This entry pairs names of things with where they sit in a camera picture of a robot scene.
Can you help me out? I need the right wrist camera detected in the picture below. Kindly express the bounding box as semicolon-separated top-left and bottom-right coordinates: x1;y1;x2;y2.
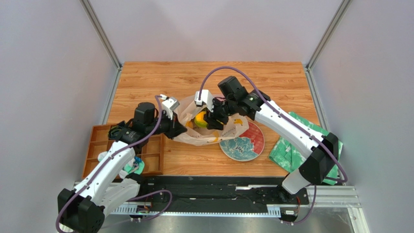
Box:
194;89;214;112

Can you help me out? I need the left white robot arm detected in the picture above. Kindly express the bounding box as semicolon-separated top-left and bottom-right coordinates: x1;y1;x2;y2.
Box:
55;96;187;233

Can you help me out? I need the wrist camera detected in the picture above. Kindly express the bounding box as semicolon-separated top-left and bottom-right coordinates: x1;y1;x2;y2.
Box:
160;94;180;120
194;89;214;112

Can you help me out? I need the purple cable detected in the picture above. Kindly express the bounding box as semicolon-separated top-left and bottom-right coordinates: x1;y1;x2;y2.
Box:
198;66;349;226
55;95;173;233

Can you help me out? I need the banana print plastic bag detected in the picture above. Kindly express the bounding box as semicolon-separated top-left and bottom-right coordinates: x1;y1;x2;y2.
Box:
173;95;249;146

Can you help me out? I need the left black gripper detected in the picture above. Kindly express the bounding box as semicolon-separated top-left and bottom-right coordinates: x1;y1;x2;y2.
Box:
146;110;187;140

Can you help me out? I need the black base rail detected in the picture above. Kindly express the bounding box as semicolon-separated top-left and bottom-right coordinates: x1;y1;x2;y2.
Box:
138;176;311;214

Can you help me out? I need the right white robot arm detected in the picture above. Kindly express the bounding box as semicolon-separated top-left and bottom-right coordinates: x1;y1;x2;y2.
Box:
194;76;339;195

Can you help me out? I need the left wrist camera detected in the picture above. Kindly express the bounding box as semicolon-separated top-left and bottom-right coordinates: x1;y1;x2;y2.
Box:
160;94;180;120

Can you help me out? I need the orange fake fruit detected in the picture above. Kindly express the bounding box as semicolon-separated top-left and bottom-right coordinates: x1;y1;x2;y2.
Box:
185;121;194;129

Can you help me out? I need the red and teal floral plate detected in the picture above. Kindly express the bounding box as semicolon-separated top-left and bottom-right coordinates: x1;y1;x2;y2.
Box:
219;122;265;162

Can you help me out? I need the green white tie-dye cloth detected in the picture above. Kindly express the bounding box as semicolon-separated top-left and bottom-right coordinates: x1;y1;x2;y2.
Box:
268;112;329;172

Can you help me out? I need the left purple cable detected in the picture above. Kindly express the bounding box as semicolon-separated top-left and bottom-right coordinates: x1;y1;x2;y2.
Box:
55;95;173;233

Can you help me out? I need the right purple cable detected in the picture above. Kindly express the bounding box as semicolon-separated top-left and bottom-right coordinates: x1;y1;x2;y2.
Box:
198;66;349;226

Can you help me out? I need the wooden compartment tray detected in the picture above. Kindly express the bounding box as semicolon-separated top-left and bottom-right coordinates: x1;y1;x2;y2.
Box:
82;124;166;179

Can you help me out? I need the yellow green fake mango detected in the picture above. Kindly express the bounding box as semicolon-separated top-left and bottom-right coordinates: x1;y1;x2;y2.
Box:
193;111;208;128

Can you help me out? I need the dark bundled cable item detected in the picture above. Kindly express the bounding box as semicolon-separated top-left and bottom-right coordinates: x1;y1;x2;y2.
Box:
108;121;130;141

